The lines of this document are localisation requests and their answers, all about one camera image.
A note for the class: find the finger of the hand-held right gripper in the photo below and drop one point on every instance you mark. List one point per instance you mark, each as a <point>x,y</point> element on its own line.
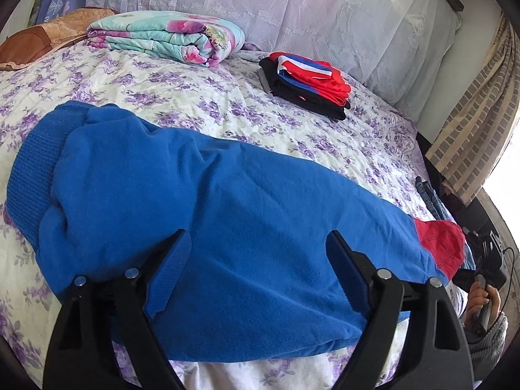
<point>464,277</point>

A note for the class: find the red folded garment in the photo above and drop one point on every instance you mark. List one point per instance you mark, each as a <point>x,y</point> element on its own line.
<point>321,77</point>

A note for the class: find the stack of folded clothes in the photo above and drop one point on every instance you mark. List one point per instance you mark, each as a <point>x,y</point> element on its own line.
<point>284,85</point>

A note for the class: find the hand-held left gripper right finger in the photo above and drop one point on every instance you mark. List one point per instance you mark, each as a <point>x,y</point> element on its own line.
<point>345,268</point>

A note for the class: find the purple floral bed sheet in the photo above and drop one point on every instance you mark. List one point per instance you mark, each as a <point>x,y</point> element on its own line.
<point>264,122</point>

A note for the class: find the checkered beige curtain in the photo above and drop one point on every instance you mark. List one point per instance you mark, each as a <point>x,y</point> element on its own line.
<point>467,130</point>

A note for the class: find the folded floral quilt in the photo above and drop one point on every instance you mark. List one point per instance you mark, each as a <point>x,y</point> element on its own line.
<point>162,32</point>

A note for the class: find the white lace mosquito net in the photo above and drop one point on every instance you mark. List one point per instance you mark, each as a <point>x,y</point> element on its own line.
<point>304,8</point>

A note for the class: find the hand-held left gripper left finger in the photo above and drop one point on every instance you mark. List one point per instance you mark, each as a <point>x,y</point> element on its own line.
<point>174,260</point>

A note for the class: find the person's right hand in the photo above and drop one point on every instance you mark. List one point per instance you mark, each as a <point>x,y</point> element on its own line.
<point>477,304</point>

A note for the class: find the brown pillow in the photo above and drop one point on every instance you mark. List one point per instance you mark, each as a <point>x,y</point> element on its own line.
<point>40,36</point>

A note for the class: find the blue fleece pants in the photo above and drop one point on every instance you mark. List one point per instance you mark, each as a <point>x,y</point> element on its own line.
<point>243,211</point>

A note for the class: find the grey folded garment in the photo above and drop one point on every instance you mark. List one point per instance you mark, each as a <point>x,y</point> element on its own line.
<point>266,83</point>

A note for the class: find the blue jeans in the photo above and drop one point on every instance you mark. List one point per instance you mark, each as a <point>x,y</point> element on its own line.
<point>436,203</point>

